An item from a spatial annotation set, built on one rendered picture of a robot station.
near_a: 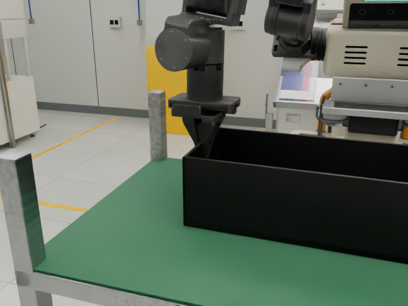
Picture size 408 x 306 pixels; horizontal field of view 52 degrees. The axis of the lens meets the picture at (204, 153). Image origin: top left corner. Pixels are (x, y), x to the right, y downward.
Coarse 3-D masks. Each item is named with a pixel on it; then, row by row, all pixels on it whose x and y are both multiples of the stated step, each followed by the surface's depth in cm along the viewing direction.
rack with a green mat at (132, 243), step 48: (144, 192) 75; (96, 240) 60; (144, 240) 60; (192, 240) 60; (240, 240) 60; (48, 288) 53; (96, 288) 50; (144, 288) 49; (192, 288) 49; (240, 288) 49; (288, 288) 49; (336, 288) 49; (384, 288) 49
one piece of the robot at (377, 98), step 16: (336, 80) 105; (352, 80) 104; (368, 80) 102; (384, 80) 101; (400, 80) 100; (336, 96) 106; (352, 96) 105; (368, 96) 104; (384, 96) 102; (400, 96) 101; (320, 112) 102; (336, 112) 99; (352, 112) 98; (368, 112) 96; (384, 112) 95; (400, 112) 94; (320, 128) 103; (352, 128) 108; (368, 128) 107; (384, 128) 106
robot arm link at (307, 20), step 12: (276, 0) 95; (288, 0) 94; (300, 0) 93; (312, 0) 93; (276, 12) 97; (312, 12) 96; (264, 24) 99; (300, 24) 95; (312, 24) 99; (300, 36) 97
